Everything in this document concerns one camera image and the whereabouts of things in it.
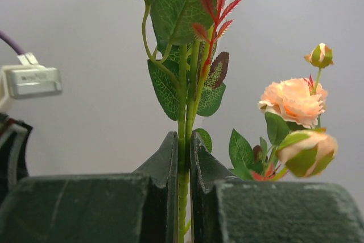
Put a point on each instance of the peach flower stem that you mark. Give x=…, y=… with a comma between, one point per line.
x=296, y=143

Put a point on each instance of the pink flower stem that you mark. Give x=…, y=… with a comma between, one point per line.
x=186, y=73

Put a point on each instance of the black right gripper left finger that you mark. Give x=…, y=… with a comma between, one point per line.
x=140, y=206

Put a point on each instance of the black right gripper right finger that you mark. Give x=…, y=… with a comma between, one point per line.
x=226, y=208

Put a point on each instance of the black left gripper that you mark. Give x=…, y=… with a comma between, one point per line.
x=14, y=138

